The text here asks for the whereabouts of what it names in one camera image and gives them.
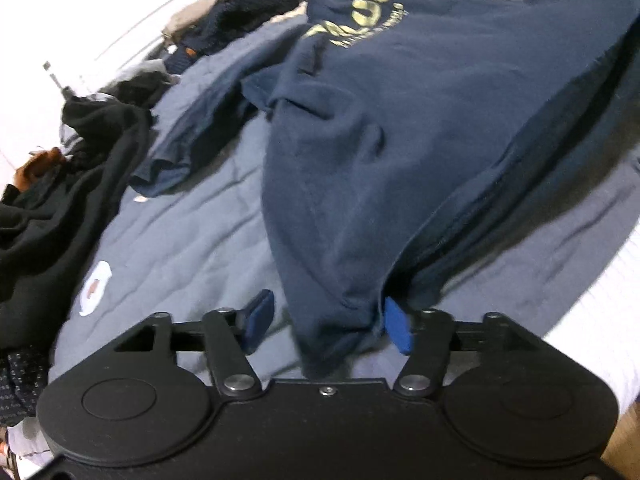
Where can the navy diamond-print garment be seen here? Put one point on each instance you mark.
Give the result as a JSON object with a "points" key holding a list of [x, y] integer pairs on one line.
{"points": [[22, 385]]}

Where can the beige pants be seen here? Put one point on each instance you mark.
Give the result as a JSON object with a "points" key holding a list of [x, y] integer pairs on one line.
{"points": [[182, 22]]}

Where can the navy t-shirt with yellow print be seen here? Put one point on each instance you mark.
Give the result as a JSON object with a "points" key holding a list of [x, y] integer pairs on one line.
{"points": [[375, 160]]}

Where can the white printed bed sheet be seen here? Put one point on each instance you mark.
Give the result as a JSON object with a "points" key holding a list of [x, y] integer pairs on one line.
{"points": [[600, 305]]}

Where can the black garment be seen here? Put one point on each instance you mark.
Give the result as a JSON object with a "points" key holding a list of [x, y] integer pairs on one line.
{"points": [[135, 90], [50, 235]]}

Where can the navy dotted garment brown trim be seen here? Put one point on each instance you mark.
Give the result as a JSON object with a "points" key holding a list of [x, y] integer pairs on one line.
{"points": [[240, 15]]}

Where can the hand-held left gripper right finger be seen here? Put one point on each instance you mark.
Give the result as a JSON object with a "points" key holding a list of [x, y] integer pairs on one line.
{"points": [[397, 325]]}

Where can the orange-brown garment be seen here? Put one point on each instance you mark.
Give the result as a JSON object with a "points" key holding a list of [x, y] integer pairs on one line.
{"points": [[35, 172]]}

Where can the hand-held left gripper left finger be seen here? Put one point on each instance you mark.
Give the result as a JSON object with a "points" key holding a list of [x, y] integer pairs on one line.
{"points": [[260, 317]]}

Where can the grey quilted fish-print blanket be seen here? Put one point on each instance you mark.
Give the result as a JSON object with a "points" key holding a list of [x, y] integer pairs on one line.
{"points": [[200, 240]]}

